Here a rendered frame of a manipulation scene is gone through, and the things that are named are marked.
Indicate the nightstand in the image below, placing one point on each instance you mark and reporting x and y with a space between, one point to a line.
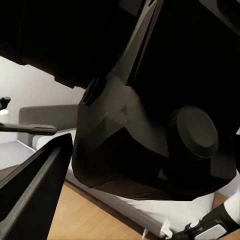
12 155

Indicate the digital camera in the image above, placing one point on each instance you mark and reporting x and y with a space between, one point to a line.
162 88

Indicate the bed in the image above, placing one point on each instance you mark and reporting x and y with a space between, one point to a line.
151 214

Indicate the camera tripod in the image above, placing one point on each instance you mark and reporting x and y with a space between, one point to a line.
32 129

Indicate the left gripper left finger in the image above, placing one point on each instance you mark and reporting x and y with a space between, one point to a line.
29 195

